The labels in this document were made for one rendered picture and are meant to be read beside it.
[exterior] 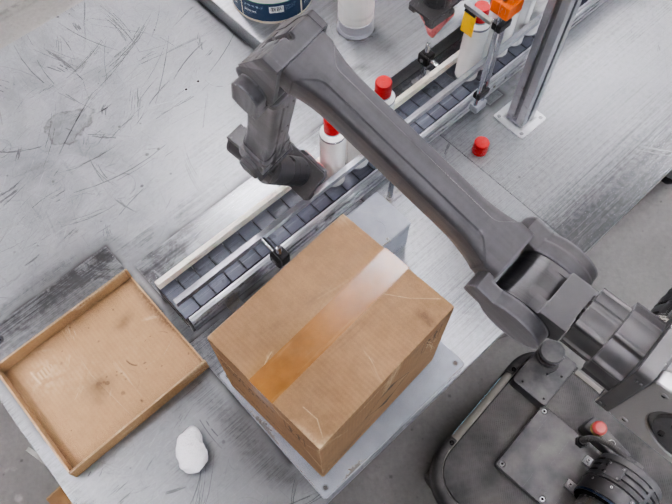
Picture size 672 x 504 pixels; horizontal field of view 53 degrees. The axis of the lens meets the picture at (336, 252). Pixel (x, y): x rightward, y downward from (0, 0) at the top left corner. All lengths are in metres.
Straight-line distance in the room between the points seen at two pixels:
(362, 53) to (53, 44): 0.76
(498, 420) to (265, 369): 1.04
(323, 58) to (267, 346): 0.48
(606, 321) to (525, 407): 1.29
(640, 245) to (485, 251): 1.88
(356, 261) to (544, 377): 1.00
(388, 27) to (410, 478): 1.27
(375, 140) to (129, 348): 0.82
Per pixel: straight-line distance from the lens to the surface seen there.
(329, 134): 1.29
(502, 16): 1.35
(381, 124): 0.70
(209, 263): 1.37
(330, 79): 0.71
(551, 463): 1.94
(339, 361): 1.02
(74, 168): 1.62
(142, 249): 1.47
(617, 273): 2.49
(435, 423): 2.17
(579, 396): 2.03
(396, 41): 1.68
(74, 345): 1.43
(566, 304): 0.71
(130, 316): 1.41
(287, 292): 1.06
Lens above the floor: 2.10
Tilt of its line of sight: 64 degrees down
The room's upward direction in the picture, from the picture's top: straight up
